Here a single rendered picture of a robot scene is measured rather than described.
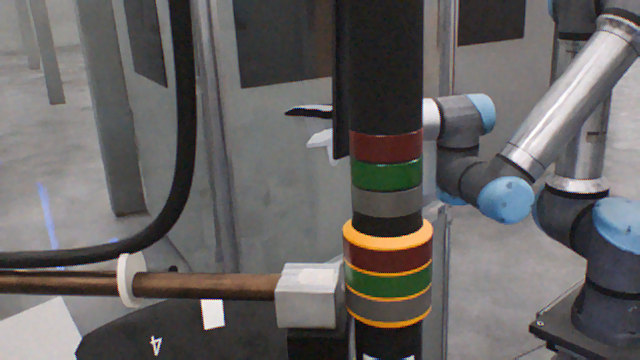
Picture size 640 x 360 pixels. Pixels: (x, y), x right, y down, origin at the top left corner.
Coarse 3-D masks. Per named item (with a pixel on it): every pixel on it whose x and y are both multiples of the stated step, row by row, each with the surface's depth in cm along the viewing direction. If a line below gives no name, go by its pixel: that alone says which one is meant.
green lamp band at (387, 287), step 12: (432, 264) 27; (348, 276) 27; (360, 276) 26; (372, 276) 26; (384, 276) 26; (396, 276) 26; (408, 276) 26; (420, 276) 26; (432, 276) 27; (360, 288) 27; (372, 288) 26; (384, 288) 26; (396, 288) 26; (408, 288) 26; (420, 288) 26
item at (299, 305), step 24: (288, 264) 30; (312, 264) 30; (336, 264) 30; (288, 288) 28; (312, 288) 28; (336, 288) 28; (288, 312) 28; (312, 312) 28; (336, 312) 28; (288, 336) 28; (312, 336) 28; (336, 336) 28
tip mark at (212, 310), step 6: (204, 300) 47; (210, 300) 47; (216, 300) 47; (204, 306) 47; (210, 306) 47; (216, 306) 47; (222, 306) 47; (204, 312) 47; (210, 312) 47; (216, 312) 47; (222, 312) 47; (204, 318) 46; (210, 318) 46; (216, 318) 46; (222, 318) 46; (204, 324) 46; (210, 324) 46; (216, 324) 46; (222, 324) 46
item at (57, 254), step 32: (192, 32) 26; (192, 64) 26; (192, 96) 26; (192, 128) 27; (192, 160) 27; (160, 224) 28; (0, 256) 30; (32, 256) 30; (64, 256) 30; (96, 256) 29; (128, 256) 29; (128, 288) 29
